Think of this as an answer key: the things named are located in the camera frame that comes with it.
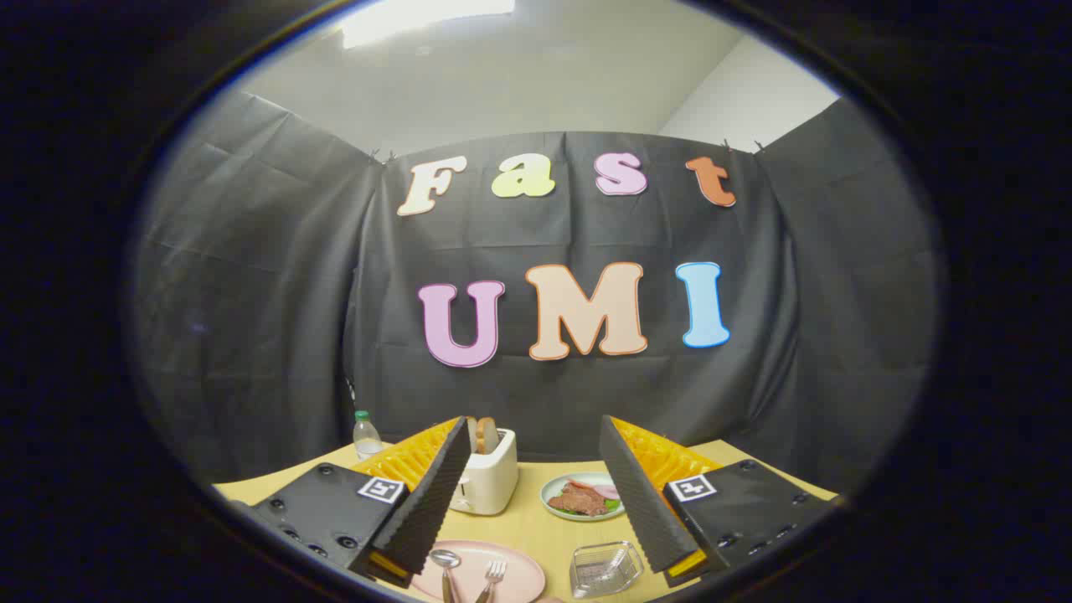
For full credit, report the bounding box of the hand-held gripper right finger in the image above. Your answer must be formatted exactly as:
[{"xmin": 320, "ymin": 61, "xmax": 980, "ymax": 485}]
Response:
[{"xmin": 598, "ymin": 415, "xmax": 843, "ymax": 587}]

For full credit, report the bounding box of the metal fork wooden handle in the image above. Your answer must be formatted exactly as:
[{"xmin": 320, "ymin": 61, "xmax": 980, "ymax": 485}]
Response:
[{"xmin": 476, "ymin": 559, "xmax": 508, "ymax": 603}]

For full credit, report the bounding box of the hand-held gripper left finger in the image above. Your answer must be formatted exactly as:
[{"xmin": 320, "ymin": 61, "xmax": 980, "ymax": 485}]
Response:
[{"xmin": 243, "ymin": 416, "xmax": 474, "ymax": 589}]

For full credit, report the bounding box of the pale green oval plate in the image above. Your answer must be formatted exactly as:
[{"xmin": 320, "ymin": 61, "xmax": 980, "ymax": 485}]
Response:
[{"xmin": 540, "ymin": 472, "xmax": 626, "ymax": 523}]

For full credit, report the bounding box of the green lettuce leaf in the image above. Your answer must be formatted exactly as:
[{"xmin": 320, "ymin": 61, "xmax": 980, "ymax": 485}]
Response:
[{"xmin": 553, "ymin": 498, "xmax": 622, "ymax": 517}]

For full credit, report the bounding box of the clear water bottle green cap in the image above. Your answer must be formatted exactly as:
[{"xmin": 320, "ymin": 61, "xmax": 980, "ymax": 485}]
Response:
[{"xmin": 353, "ymin": 410, "xmax": 384, "ymax": 460}]

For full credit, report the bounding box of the pink round plate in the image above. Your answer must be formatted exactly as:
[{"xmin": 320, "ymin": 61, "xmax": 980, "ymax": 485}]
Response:
[{"xmin": 410, "ymin": 540, "xmax": 547, "ymax": 603}]

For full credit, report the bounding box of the metal spoon wooden handle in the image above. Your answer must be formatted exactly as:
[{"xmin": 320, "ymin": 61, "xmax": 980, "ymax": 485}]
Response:
[{"xmin": 430, "ymin": 549, "xmax": 462, "ymax": 603}]

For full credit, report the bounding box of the brown meat slice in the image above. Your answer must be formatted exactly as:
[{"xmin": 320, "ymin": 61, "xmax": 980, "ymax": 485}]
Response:
[{"xmin": 549, "ymin": 482, "xmax": 609, "ymax": 517}]

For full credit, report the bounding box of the white toaster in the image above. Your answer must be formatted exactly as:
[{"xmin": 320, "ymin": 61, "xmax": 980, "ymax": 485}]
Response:
[{"xmin": 450, "ymin": 427, "xmax": 519, "ymax": 516}]

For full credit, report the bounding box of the square metal wire basket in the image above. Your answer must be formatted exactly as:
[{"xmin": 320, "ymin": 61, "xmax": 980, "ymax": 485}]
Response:
[{"xmin": 569, "ymin": 541, "xmax": 644, "ymax": 599}]

